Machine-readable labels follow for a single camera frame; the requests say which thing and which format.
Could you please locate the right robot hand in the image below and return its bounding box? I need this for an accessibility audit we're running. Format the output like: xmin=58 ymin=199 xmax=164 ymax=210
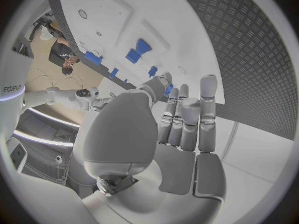
xmin=90 ymin=96 xmax=117 ymax=112

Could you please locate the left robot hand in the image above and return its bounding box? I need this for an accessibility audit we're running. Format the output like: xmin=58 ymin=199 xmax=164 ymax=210
xmin=72 ymin=71 xmax=228 ymax=224

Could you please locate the white task board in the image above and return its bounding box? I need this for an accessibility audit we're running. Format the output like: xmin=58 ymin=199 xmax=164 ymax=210
xmin=58 ymin=0 xmax=226 ymax=105

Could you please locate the blue clip block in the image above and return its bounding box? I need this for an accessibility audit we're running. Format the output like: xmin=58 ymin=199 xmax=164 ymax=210
xmin=83 ymin=50 xmax=104 ymax=66

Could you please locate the blue square block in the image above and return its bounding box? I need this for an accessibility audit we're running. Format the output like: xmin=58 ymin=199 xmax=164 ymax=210
xmin=125 ymin=49 xmax=142 ymax=64

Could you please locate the person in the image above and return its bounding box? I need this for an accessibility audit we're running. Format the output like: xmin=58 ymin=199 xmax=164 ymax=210
xmin=48 ymin=36 xmax=82 ymax=76

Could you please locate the blue plug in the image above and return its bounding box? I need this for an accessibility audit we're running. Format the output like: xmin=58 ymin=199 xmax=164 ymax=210
xmin=163 ymin=83 xmax=174 ymax=98

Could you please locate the blue wedge block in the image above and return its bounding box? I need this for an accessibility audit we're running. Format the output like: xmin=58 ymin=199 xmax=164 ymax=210
xmin=135 ymin=38 xmax=153 ymax=55

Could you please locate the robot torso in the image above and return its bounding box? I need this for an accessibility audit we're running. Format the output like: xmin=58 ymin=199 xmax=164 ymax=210
xmin=0 ymin=36 xmax=36 ymax=140

